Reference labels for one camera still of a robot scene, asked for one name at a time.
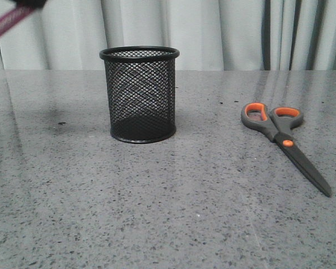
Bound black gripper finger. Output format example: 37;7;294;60
12;0;47;9

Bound pink marker pen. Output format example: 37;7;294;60
0;6;35;37

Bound grey orange scissors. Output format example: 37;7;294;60
241;103;332;197

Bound black mesh pen cup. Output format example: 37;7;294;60
99;46;180;143

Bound light grey curtain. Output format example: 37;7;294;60
0;1;336;71

